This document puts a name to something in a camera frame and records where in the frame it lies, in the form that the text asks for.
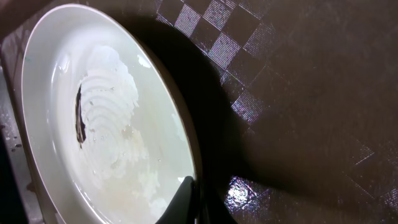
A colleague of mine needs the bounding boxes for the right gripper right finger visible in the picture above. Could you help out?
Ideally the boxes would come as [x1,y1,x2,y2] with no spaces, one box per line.
[200,187,237,224]

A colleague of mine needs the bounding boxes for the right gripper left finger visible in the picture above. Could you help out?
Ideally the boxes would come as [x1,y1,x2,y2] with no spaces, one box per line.
[156,176,195,224]

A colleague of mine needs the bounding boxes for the white plate stained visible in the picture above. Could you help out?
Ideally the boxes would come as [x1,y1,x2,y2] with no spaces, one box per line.
[21,4,195,223]

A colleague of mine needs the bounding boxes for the small dark sponge tray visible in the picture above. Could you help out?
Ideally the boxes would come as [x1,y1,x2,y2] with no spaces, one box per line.
[1,70,44,224]

